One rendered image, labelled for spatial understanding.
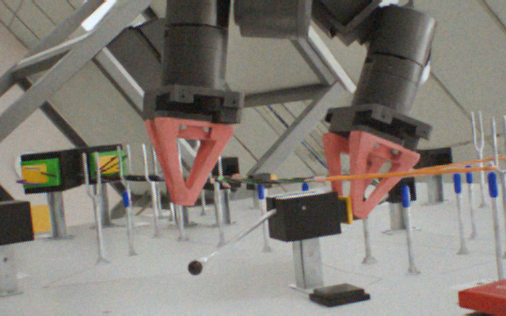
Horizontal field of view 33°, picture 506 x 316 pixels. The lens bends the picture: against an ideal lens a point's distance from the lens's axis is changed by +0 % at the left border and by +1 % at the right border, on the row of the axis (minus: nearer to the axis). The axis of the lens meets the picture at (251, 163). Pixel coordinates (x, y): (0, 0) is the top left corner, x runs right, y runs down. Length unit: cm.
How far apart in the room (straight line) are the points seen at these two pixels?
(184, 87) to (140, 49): 111
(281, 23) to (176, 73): 10
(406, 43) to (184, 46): 22
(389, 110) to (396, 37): 8
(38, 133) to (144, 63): 663
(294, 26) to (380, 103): 12
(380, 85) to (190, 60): 19
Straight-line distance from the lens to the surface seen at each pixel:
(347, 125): 79
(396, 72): 80
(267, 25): 73
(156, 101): 73
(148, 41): 182
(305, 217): 76
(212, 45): 73
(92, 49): 168
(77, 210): 838
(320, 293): 73
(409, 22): 82
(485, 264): 86
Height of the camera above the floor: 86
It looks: 22 degrees up
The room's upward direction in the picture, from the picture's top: 42 degrees clockwise
